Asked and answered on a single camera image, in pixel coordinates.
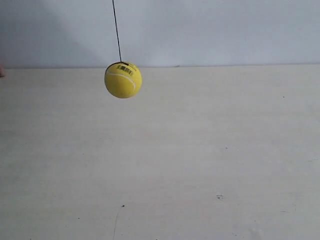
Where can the person fingertip at edge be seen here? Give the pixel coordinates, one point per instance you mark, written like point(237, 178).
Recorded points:
point(2, 71)

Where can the yellow tennis ball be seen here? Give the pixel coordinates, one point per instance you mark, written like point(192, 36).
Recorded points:
point(123, 79)

